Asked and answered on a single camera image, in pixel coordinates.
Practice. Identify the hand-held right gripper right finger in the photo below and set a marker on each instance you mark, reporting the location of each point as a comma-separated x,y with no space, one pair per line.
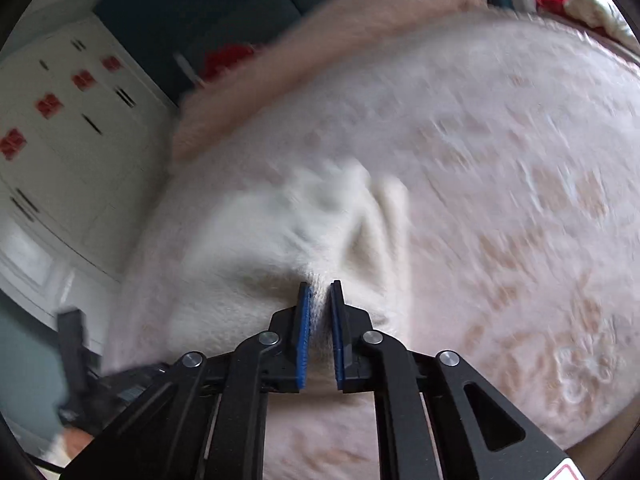
341,340

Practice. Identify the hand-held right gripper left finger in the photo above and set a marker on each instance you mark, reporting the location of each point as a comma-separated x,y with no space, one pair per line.
302,340

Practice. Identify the cream sweater with black hearts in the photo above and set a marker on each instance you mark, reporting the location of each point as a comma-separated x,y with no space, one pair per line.
250,260

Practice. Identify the person's left hand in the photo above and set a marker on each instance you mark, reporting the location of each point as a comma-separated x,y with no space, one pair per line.
77,442

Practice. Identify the white wardrobe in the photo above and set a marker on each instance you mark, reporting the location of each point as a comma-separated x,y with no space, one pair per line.
75,170

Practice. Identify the pink floral bedspread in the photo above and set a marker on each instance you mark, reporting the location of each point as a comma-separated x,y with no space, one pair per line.
500,210

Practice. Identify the red paper door decoration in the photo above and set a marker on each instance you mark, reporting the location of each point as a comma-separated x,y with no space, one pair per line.
11,142
111,63
48,105
82,79

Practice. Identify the pink duvet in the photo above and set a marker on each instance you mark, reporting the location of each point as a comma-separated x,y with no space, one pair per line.
300,75

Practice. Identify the red cloth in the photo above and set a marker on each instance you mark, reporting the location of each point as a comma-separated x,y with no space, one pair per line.
230,62

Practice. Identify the blue padded headboard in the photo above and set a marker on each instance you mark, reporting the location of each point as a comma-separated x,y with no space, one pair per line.
240,10

